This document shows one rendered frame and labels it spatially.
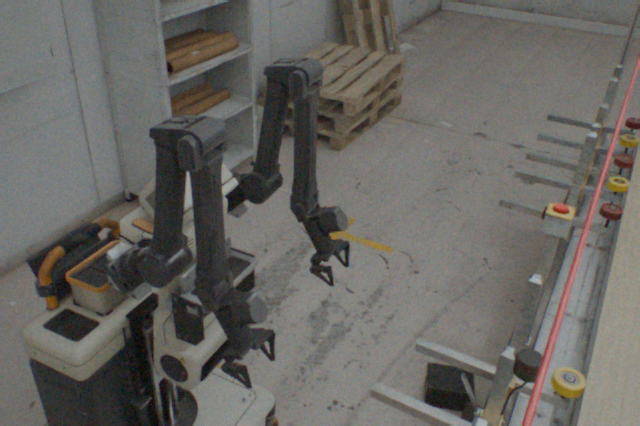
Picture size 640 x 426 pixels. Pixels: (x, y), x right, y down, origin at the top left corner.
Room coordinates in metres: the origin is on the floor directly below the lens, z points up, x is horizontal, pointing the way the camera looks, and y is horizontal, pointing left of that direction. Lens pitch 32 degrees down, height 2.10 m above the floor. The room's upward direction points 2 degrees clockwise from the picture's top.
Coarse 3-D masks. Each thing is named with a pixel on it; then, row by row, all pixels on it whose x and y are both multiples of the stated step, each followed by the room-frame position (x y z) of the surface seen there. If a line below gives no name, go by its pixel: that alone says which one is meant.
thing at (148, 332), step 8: (144, 328) 1.38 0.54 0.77; (152, 328) 1.37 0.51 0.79; (144, 336) 1.39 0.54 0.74; (152, 336) 1.36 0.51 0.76; (152, 344) 1.36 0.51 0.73; (224, 344) 1.38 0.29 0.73; (152, 352) 1.35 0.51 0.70; (216, 352) 1.34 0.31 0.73; (152, 360) 1.35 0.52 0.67; (208, 360) 1.30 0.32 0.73; (216, 360) 1.33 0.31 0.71; (152, 368) 1.35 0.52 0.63; (208, 368) 1.29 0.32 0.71; (152, 376) 1.35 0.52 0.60; (160, 376) 1.37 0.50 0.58; (200, 376) 1.27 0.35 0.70
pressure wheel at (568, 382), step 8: (560, 368) 1.16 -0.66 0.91; (568, 368) 1.16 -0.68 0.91; (560, 376) 1.13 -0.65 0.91; (568, 376) 1.13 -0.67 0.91; (576, 376) 1.14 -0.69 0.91; (552, 384) 1.13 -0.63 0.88; (560, 384) 1.11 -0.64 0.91; (568, 384) 1.11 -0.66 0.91; (576, 384) 1.11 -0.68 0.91; (584, 384) 1.11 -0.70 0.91; (560, 392) 1.10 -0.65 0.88; (568, 392) 1.09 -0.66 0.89; (576, 392) 1.09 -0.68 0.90
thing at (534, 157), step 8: (528, 152) 2.66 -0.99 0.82; (528, 160) 2.63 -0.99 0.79; (536, 160) 2.62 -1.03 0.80; (544, 160) 2.60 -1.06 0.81; (552, 160) 2.59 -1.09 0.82; (560, 160) 2.59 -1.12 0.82; (568, 160) 2.58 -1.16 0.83; (568, 168) 2.55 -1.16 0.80; (576, 168) 2.54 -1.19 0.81; (592, 168) 2.52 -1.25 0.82; (608, 176) 2.47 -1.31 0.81; (616, 176) 2.46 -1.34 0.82; (624, 176) 2.45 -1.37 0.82
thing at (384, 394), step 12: (372, 396) 1.10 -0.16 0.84; (384, 396) 1.08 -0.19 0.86; (396, 396) 1.08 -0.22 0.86; (396, 408) 1.07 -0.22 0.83; (408, 408) 1.05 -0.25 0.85; (420, 408) 1.05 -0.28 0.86; (432, 408) 1.05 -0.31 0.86; (432, 420) 1.02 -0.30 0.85; (444, 420) 1.01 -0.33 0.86; (456, 420) 1.01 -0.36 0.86
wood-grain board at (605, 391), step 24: (624, 216) 1.97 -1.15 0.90; (624, 240) 1.81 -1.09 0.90; (624, 264) 1.66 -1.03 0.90; (624, 288) 1.53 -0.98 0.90; (600, 312) 1.43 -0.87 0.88; (624, 312) 1.41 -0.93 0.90; (600, 336) 1.30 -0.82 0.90; (624, 336) 1.31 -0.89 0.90; (600, 360) 1.21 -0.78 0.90; (624, 360) 1.21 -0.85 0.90; (600, 384) 1.12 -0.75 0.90; (624, 384) 1.12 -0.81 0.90; (600, 408) 1.04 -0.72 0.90; (624, 408) 1.04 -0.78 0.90
